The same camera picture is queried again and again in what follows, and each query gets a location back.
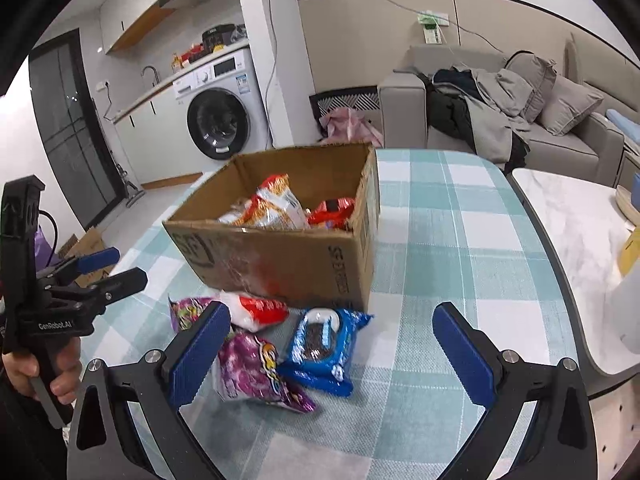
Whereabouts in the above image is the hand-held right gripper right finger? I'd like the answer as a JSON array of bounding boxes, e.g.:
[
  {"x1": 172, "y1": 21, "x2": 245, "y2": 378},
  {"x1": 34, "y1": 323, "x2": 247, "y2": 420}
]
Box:
[{"x1": 432, "y1": 302, "x2": 598, "y2": 480}]

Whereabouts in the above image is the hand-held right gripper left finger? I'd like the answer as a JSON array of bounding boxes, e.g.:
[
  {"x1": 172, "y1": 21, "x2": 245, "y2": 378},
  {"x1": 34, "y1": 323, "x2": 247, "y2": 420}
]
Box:
[{"x1": 67, "y1": 301, "x2": 236, "y2": 480}]

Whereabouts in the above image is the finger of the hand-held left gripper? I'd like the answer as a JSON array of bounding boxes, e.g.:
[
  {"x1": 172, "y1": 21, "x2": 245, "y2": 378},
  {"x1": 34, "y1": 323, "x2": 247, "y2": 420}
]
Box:
[
  {"x1": 45, "y1": 267, "x2": 148, "y2": 313},
  {"x1": 37, "y1": 247, "x2": 121, "y2": 283}
]

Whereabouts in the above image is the purple snack packet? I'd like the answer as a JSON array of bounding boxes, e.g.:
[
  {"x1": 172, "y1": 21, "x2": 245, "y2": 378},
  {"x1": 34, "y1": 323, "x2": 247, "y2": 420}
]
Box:
[
  {"x1": 214, "y1": 331, "x2": 319, "y2": 414},
  {"x1": 169, "y1": 296, "x2": 221, "y2": 333}
]

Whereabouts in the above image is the white and red snack packet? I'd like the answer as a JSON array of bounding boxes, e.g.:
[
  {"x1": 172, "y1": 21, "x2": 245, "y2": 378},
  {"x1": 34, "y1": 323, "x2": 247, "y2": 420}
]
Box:
[{"x1": 219, "y1": 291, "x2": 291, "y2": 332}]

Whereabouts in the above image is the blue cookie packet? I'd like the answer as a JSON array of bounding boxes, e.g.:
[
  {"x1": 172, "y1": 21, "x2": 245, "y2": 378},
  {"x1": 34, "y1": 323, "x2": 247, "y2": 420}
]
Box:
[{"x1": 276, "y1": 307, "x2": 375, "y2": 397}]

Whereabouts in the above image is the brown cardboard box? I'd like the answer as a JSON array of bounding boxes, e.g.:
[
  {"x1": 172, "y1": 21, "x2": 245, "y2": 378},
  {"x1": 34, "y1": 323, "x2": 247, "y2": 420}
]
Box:
[{"x1": 162, "y1": 142, "x2": 381, "y2": 313}]

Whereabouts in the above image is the red stick snack packet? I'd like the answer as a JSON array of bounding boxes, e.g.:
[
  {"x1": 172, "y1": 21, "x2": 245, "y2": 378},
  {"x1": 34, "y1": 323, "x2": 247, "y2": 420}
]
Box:
[{"x1": 218, "y1": 174, "x2": 312, "y2": 231}]

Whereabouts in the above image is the red packet with blue label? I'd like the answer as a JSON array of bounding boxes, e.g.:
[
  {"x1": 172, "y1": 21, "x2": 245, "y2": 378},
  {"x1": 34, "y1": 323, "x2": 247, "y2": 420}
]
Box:
[{"x1": 307, "y1": 197, "x2": 357, "y2": 232}]

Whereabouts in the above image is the person's left hand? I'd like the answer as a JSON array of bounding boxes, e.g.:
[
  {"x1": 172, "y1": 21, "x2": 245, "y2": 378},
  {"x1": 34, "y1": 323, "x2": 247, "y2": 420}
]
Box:
[{"x1": 2, "y1": 335, "x2": 83, "y2": 406}]

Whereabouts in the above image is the flat cardboard piece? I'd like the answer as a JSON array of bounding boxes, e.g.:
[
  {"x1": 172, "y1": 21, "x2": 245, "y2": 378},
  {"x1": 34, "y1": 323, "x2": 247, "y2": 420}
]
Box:
[{"x1": 57, "y1": 227, "x2": 113, "y2": 288}]

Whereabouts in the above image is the purple plastic bag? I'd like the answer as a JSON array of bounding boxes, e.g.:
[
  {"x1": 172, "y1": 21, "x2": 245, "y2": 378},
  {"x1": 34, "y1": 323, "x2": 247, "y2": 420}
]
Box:
[{"x1": 32, "y1": 225, "x2": 58, "y2": 273}]

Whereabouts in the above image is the floor mop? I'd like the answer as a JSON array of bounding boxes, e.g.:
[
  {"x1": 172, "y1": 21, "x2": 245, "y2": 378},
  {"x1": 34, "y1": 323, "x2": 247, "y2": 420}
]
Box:
[{"x1": 115, "y1": 162, "x2": 146, "y2": 208}]

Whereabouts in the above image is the green checked tablecloth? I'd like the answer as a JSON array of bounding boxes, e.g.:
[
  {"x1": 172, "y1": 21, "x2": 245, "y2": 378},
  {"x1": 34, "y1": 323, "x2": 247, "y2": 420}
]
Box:
[{"x1": 80, "y1": 147, "x2": 591, "y2": 480}]

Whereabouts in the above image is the dark glass door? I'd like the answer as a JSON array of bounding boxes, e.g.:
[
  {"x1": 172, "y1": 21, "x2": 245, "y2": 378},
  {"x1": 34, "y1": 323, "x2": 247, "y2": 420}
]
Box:
[{"x1": 27, "y1": 27, "x2": 126, "y2": 231}]

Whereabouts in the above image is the white counter cabinet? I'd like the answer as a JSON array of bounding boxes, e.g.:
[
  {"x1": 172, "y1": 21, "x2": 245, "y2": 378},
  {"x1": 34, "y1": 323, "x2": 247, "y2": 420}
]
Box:
[{"x1": 112, "y1": 77, "x2": 206, "y2": 191}]

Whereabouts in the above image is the white marble side table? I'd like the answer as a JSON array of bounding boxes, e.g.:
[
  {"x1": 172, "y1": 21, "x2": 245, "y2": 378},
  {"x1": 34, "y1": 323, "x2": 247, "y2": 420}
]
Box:
[{"x1": 506, "y1": 167, "x2": 640, "y2": 466}]

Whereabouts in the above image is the white washing machine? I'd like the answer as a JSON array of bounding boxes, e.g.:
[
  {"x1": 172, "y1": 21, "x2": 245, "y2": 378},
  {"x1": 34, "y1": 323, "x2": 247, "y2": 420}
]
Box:
[{"x1": 172, "y1": 49, "x2": 273, "y2": 162}]

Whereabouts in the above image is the yellow container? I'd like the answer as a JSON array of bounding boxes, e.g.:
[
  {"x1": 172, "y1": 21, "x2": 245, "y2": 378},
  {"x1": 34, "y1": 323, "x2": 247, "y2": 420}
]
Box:
[{"x1": 618, "y1": 226, "x2": 640, "y2": 277}]

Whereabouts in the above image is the beige bowl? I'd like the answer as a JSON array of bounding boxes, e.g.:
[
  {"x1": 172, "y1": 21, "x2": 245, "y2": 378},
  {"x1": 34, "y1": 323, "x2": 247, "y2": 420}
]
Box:
[{"x1": 615, "y1": 185, "x2": 640, "y2": 226}]

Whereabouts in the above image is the grey jacket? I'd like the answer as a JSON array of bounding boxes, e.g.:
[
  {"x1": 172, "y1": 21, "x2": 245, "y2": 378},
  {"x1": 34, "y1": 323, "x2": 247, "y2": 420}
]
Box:
[{"x1": 470, "y1": 69, "x2": 533, "y2": 168}]

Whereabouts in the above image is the dark jacket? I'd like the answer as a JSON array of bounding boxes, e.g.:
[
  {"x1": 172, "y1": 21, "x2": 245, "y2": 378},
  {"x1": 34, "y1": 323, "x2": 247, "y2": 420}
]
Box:
[{"x1": 422, "y1": 67, "x2": 481, "y2": 151}]

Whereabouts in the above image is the grey sofa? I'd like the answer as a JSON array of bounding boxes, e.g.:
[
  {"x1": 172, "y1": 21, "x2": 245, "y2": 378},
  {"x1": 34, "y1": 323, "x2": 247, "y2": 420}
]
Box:
[{"x1": 377, "y1": 32, "x2": 640, "y2": 188}]

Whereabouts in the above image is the pink bag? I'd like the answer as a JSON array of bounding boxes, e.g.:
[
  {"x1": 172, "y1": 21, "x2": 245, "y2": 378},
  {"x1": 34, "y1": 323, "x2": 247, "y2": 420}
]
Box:
[{"x1": 319, "y1": 106, "x2": 385, "y2": 148}]

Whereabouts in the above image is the grey pillow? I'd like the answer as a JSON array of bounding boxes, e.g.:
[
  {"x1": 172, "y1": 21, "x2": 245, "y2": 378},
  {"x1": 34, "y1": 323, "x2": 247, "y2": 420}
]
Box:
[
  {"x1": 505, "y1": 51, "x2": 557, "y2": 123},
  {"x1": 537, "y1": 75, "x2": 605, "y2": 137}
]

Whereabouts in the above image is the blue pillow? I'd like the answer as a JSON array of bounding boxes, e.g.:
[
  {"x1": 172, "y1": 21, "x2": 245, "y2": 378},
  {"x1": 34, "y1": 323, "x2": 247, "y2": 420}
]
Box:
[{"x1": 605, "y1": 109, "x2": 640, "y2": 142}]

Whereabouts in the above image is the patterned chair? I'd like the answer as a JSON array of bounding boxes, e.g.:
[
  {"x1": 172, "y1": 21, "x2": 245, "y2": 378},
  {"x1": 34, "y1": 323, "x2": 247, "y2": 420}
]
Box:
[{"x1": 309, "y1": 86, "x2": 382, "y2": 143}]

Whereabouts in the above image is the green and white wall device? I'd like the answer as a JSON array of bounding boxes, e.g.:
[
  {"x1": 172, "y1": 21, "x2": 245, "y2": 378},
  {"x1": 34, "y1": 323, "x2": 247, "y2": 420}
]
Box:
[{"x1": 416, "y1": 10, "x2": 450, "y2": 45}]

